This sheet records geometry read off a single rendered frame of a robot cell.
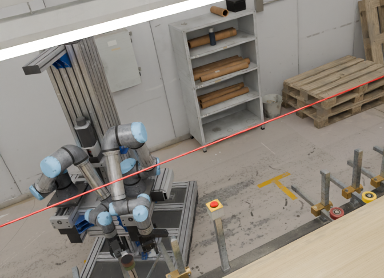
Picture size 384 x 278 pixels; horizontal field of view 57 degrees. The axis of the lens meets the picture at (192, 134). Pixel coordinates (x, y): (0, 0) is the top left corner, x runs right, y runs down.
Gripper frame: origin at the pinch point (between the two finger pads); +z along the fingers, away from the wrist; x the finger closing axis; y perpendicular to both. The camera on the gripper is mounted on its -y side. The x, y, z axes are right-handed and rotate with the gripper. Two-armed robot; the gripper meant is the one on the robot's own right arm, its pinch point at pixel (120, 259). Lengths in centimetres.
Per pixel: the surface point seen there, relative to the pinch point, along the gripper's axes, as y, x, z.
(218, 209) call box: -34, -55, -39
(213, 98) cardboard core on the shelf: 210, -166, 26
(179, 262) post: -32.1, -28.7, -12.9
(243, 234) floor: 45, -105, 83
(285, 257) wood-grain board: -55, -81, -7
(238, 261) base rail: -30, -64, 13
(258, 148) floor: 154, -192, 83
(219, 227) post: -32, -55, -24
